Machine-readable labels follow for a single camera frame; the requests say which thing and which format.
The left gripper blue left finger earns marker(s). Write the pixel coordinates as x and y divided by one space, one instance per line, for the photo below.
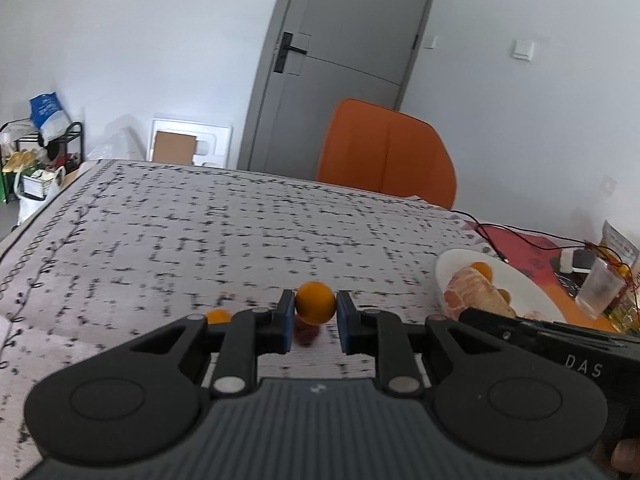
239 343

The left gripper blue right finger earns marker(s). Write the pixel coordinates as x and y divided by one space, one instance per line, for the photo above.
382 336

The small kumquat orange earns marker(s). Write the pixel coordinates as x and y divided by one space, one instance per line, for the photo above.
218 316

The large pomelo segment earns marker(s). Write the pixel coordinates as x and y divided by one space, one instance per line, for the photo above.
469 289

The large orange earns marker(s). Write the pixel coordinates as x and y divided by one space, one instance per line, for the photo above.
483 268

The person's right hand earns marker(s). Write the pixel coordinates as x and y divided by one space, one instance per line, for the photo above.
625 459

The small oil bottle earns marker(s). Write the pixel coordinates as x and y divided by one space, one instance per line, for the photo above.
624 315

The ribbed clear glass cup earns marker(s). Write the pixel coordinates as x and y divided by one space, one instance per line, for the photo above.
600 288

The white ceramic plate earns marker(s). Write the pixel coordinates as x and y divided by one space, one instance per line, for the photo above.
526 298

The white power adapter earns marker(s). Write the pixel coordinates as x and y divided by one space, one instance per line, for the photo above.
576 260

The silver snack bag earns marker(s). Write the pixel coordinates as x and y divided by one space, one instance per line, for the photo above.
617 247

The orange red cartoon mat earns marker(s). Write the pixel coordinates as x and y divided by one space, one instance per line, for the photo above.
532 254

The black white patterned tablecloth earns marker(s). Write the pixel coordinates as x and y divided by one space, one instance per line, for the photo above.
132 246

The orange chair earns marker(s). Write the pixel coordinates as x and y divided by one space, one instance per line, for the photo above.
379 150

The brown cardboard piece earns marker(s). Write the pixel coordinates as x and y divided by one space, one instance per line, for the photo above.
174 148

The blue white plastic bag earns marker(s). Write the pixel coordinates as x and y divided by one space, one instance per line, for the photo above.
48 117

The grey door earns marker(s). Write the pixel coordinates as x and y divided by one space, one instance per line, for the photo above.
360 49

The white foam packaging frame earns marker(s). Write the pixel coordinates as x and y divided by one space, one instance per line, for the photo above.
213 141

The black door handle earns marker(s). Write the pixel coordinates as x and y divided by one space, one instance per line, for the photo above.
284 49

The black wire rack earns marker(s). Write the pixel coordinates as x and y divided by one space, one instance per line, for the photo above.
22 147

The white wall switch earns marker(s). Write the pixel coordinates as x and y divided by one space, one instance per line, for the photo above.
523 50
431 42

